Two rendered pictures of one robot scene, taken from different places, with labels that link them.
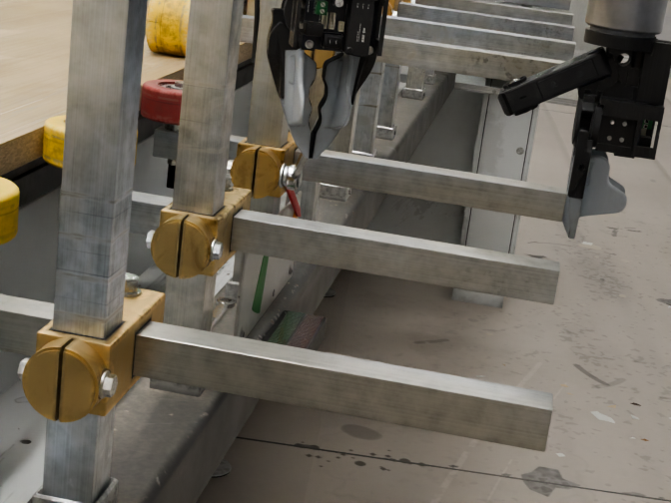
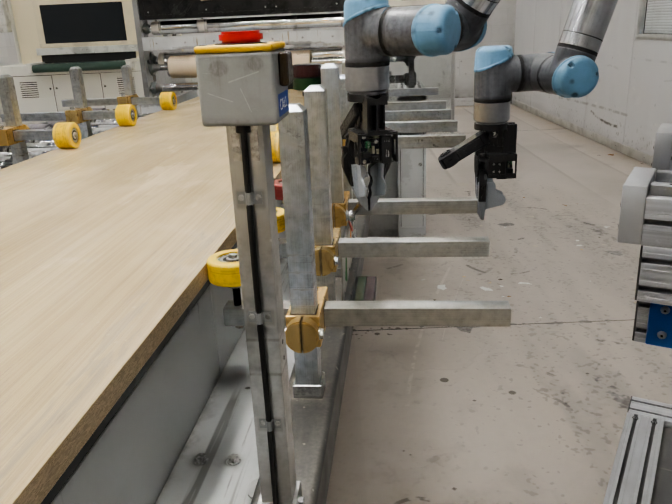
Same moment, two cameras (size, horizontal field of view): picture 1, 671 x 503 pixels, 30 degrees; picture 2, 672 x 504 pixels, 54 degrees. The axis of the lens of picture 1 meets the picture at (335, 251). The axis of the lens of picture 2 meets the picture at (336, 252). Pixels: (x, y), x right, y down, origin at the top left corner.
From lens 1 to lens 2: 0.21 m
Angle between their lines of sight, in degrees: 3
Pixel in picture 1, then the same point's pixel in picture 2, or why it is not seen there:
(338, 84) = (377, 175)
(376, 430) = not seen: hidden behind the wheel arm
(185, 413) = (335, 335)
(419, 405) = (453, 316)
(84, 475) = (314, 373)
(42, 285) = not seen: hidden behind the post
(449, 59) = (405, 142)
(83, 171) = (296, 244)
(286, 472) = not seen: hidden behind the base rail
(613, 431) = (493, 295)
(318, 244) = (378, 248)
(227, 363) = (366, 313)
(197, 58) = (314, 176)
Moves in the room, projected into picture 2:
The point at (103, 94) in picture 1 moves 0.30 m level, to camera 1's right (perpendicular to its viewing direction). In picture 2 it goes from (300, 210) to (516, 199)
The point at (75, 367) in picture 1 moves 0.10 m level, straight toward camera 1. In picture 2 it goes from (307, 329) to (324, 361)
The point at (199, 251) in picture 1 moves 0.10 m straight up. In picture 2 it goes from (329, 262) to (327, 207)
